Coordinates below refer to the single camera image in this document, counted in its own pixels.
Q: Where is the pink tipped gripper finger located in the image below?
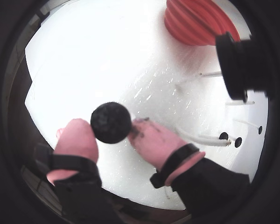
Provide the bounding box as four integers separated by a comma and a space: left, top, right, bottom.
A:
127, 118, 252, 224
35, 118, 131, 224

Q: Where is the black camera module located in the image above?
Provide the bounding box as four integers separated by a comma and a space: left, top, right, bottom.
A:
215, 31, 275, 103

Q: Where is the white foam board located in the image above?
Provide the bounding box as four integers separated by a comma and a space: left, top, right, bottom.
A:
24, 0, 269, 210

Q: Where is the red collapsible silicone cup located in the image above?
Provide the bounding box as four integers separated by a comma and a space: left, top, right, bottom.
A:
164, 0, 240, 47

